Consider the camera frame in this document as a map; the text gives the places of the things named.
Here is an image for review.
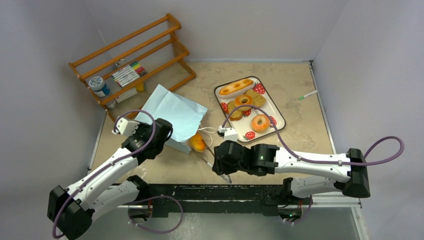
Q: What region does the light blue paper bag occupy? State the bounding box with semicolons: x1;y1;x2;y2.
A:
142;84;208;154

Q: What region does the orange fake pastry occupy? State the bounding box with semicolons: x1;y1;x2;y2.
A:
188;132;207;153

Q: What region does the white strawberry tray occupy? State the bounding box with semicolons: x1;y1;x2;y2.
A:
213;76;286;143

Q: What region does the orange fake donut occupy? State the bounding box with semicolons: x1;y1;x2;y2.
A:
250;114;271;133
234;94;253;112

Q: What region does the round brown bread slice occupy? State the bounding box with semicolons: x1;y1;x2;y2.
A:
245;89;267;108

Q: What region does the long fake bread loaf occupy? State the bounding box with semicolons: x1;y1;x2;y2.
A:
217;78;255;99

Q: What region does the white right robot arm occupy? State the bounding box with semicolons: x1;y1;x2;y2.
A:
212;140;371;204

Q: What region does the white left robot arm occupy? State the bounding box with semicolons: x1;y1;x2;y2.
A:
47;117;173;240

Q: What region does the small white box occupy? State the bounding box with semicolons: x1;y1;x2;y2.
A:
115;87;138;103

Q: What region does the yellow sponge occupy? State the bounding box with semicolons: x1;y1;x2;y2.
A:
135;82;145;92

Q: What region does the small clear bottle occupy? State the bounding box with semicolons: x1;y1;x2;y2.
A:
105;99;117;109

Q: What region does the pack of coloured markers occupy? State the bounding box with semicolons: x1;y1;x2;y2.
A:
111;60;147;88

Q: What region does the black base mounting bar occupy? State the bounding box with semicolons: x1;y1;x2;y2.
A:
128;175;312;220

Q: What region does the orange wooden shelf rack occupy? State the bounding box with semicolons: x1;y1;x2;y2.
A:
68;13;197;121

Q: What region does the green capped marker pen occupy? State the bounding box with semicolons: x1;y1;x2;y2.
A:
298;90;318;100

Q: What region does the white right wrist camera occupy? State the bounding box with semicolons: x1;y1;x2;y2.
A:
217;125;238;142

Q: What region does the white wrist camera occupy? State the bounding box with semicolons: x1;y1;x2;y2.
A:
112;117;140;137
217;125;238;142

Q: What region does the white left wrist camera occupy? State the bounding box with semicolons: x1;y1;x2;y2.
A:
112;117;140;137

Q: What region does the aluminium rail frame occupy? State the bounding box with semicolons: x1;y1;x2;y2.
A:
59;183;370;240

